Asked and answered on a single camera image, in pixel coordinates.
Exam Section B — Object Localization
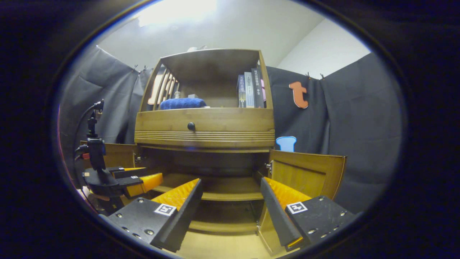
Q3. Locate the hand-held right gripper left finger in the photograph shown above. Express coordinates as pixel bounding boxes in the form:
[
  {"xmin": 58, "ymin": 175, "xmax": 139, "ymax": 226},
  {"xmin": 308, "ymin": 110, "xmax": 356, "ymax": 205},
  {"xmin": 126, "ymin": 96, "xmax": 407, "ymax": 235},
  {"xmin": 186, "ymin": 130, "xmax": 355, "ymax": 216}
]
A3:
[{"xmin": 99, "ymin": 178, "xmax": 203, "ymax": 253}]

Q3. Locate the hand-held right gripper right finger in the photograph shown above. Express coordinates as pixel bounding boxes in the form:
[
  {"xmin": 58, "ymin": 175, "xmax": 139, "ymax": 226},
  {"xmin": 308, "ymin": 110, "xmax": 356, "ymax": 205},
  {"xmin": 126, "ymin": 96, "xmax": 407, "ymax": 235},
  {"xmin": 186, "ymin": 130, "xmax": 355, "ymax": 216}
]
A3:
[{"xmin": 259, "ymin": 176, "xmax": 356, "ymax": 252}]

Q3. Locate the wooden shoe cabinet door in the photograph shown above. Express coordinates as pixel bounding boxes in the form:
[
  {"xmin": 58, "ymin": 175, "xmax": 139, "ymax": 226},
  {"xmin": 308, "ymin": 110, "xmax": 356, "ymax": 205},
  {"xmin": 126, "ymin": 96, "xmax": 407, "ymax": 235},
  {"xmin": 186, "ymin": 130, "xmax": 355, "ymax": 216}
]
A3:
[
  {"xmin": 257, "ymin": 149, "xmax": 347, "ymax": 256},
  {"xmin": 80, "ymin": 141, "xmax": 142, "ymax": 171}
]

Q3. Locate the wooden inner cabinet shelf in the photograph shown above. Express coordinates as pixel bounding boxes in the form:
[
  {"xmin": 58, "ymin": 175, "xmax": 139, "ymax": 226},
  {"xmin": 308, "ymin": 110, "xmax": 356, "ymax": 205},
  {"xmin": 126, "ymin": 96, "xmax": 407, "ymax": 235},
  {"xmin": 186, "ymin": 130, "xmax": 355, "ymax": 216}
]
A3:
[{"xmin": 153, "ymin": 173, "xmax": 265, "ymax": 202}]

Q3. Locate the wooden cabinet drawer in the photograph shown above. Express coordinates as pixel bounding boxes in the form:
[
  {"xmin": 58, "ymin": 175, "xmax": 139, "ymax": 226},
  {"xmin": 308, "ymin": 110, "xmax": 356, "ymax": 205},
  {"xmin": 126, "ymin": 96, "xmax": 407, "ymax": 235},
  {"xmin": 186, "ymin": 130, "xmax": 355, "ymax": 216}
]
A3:
[{"xmin": 134, "ymin": 107, "xmax": 276, "ymax": 149}]

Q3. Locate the wooden double-door shoe cabinet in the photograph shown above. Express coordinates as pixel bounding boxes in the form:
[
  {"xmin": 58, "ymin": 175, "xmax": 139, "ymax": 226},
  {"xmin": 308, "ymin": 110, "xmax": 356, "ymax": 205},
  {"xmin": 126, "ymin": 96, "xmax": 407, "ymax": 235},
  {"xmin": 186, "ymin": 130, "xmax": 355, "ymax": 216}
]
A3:
[{"xmin": 134, "ymin": 49, "xmax": 276, "ymax": 234}]

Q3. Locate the folded blue towel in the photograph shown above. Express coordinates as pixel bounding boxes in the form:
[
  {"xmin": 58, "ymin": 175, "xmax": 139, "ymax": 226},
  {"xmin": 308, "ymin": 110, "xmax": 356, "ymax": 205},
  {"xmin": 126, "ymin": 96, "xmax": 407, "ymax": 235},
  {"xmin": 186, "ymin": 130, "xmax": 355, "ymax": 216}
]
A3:
[{"xmin": 160, "ymin": 97, "xmax": 208, "ymax": 110}]

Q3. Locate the black backdrop cloth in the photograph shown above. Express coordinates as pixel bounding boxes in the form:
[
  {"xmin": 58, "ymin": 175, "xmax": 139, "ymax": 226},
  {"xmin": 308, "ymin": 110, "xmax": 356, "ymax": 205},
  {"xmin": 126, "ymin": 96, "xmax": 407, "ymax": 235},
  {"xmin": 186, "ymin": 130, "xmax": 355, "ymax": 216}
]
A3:
[{"xmin": 57, "ymin": 45, "xmax": 405, "ymax": 214}]

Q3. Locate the night photo cover book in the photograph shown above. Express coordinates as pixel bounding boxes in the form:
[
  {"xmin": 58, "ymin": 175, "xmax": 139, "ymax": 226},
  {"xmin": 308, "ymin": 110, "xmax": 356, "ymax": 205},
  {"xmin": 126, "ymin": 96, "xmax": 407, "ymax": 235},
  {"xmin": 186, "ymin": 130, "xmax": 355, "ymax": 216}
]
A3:
[{"xmin": 237, "ymin": 74, "xmax": 247, "ymax": 108}]

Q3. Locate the pale grey spine book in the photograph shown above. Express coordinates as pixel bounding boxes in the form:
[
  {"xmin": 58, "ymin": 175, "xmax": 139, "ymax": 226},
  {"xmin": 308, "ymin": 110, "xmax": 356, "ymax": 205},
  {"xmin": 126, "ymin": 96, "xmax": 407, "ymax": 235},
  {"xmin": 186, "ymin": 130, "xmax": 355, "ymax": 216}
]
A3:
[{"xmin": 244, "ymin": 72, "xmax": 255, "ymax": 108}]

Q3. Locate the black spine book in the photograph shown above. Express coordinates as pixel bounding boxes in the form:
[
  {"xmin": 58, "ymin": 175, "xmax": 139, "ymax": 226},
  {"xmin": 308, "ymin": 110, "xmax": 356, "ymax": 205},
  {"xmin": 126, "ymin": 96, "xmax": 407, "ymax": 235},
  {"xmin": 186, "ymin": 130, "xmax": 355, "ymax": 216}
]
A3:
[{"xmin": 252, "ymin": 68, "xmax": 265, "ymax": 108}]

